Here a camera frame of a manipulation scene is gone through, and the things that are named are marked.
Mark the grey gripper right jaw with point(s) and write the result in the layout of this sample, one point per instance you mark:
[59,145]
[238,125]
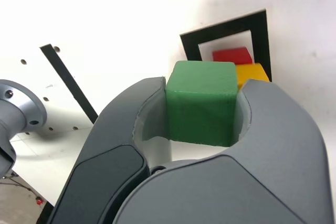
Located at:
[236,187]

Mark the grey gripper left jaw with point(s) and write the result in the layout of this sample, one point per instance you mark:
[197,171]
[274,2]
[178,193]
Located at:
[110,155]

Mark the green cube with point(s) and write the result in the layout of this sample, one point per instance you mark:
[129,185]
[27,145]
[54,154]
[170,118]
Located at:
[202,103]

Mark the yellow cube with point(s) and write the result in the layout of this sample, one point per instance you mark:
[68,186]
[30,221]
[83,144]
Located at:
[252,73]

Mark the red cube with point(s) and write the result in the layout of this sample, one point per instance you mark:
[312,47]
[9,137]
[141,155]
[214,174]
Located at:
[231,56]

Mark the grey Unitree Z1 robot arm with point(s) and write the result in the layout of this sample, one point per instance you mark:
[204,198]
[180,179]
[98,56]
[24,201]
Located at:
[21,108]

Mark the black tape square outline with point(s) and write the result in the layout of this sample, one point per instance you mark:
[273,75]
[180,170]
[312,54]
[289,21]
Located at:
[260,37]

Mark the black tape strip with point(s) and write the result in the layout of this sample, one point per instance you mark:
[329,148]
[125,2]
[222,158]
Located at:
[65,77]

